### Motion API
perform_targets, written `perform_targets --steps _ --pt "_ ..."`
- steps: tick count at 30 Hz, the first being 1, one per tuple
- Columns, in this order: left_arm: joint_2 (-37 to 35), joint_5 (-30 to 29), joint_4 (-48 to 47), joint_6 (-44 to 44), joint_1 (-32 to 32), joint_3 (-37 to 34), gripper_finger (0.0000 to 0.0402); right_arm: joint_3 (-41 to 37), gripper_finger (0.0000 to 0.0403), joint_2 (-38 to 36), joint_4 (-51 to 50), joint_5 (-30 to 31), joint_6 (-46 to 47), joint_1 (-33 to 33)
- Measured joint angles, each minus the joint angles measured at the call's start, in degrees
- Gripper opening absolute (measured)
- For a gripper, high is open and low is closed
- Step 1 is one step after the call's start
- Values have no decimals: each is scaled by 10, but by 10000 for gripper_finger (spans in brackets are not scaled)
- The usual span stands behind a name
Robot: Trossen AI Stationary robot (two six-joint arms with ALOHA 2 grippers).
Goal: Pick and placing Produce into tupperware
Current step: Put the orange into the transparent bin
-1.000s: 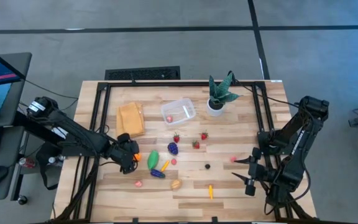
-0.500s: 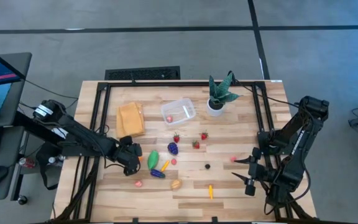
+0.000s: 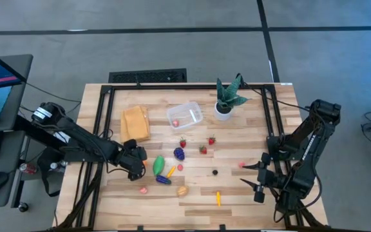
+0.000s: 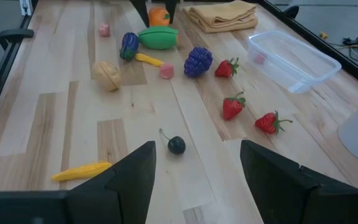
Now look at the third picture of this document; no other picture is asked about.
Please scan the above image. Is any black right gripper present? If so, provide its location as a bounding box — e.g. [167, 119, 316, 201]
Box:
[239, 153, 281, 204]

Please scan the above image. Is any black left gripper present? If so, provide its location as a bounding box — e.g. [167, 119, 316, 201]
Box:
[117, 139, 148, 181]

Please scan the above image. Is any green ribbed toy vegetable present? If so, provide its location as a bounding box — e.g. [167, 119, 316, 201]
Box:
[152, 155, 166, 177]

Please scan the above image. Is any purple toy eggplant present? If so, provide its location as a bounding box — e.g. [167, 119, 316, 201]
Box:
[155, 175, 173, 186]

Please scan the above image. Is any purple toy grape bunch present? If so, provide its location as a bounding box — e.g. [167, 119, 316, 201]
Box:
[173, 147, 186, 161]

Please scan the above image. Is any clear plastic tupperware container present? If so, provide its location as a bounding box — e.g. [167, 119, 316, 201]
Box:
[166, 101, 204, 130]

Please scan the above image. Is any folded yellow cloth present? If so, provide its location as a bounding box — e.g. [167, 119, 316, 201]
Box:
[120, 105, 151, 144]

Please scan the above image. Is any white plant pot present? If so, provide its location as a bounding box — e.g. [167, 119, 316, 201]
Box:
[213, 102, 234, 122]

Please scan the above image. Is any green snake plant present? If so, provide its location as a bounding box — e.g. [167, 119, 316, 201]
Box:
[216, 73, 252, 112]

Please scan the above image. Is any red soda can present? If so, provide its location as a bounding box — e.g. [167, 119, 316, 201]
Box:
[19, 162, 38, 175]

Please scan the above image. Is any grey desk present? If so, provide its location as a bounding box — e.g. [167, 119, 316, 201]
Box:
[0, 53, 34, 209]

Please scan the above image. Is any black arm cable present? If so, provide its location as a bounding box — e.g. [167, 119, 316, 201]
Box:
[236, 73, 312, 113]

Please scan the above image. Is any black metal table frame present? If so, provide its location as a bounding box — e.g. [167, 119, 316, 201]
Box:
[56, 82, 331, 232]

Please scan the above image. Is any black strap loop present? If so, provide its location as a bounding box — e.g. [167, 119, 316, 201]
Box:
[37, 148, 67, 198]

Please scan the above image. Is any black monitor cable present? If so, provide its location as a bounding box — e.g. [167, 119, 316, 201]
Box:
[20, 80, 82, 104]

